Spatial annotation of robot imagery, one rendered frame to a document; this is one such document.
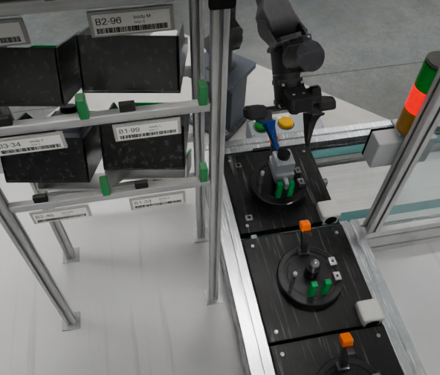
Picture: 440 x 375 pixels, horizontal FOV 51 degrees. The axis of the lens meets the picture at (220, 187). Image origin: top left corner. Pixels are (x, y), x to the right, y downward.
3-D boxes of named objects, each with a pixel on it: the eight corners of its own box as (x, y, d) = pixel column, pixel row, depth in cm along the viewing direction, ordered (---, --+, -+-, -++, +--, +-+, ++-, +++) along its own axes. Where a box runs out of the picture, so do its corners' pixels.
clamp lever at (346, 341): (335, 361, 87) (339, 332, 83) (345, 359, 88) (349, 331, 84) (343, 377, 84) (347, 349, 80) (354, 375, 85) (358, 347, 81)
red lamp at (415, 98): (400, 100, 85) (409, 78, 81) (425, 97, 86) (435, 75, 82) (412, 119, 82) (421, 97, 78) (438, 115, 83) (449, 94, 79)
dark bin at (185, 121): (128, 113, 99) (125, 78, 96) (190, 113, 100) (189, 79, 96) (103, 170, 74) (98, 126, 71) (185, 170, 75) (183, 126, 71)
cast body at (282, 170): (267, 164, 113) (270, 143, 107) (285, 161, 113) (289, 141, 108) (277, 190, 108) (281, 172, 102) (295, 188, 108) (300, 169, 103)
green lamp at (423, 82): (409, 78, 81) (419, 54, 77) (435, 75, 82) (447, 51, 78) (422, 97, 78) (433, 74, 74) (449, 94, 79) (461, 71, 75)
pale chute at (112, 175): (77, 174, 114) (76, 156, 114) (131, 174, 115) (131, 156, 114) (36, 190, 86) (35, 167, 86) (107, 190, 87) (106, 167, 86)
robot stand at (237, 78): (212, 97, 151) (213, 44, 135) (251, 114, 146) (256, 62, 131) (186, 123, 144) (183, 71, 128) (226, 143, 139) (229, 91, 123)
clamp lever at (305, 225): (297, 248, 102) (299, 220, 98) (306, 247, 102) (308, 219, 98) (303, 259, 99) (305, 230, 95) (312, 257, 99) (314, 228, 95)
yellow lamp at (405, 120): (391, 120, 89) (399, 100, 85) (415, 116, 90) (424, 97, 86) (402, 138, 86) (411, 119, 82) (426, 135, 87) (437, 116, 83)
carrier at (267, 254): (241, 244, 108) (244, 213, 98) (340, 228, 111) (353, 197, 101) (267, 347, 93) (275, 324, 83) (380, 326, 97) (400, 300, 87)
